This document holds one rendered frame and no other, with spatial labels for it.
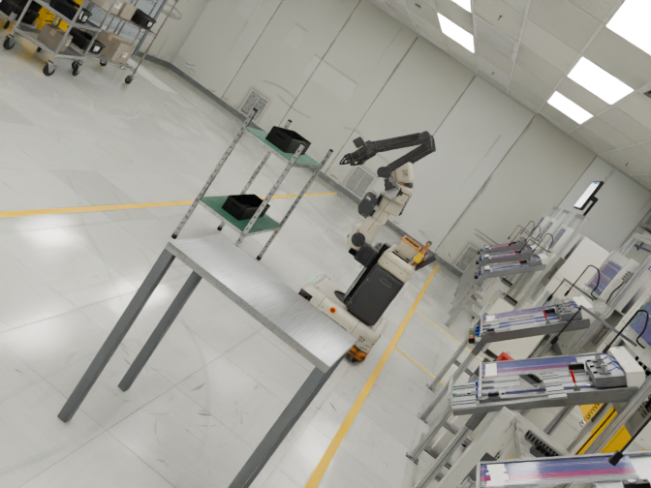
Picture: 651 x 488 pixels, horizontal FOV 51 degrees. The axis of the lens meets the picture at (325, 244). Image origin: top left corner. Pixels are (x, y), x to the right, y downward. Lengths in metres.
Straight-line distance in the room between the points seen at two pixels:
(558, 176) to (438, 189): 1.99
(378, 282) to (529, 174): 7.53
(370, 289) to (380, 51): 8.01
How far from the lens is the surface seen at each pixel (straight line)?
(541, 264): 8.08
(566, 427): 5.04
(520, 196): 12.11
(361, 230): 5.00
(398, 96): 12.28
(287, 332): 2.31
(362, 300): 4.90
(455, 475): 3.31
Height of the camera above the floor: 1.57
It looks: 12 degrees down
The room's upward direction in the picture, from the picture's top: 35 degrees clockwise
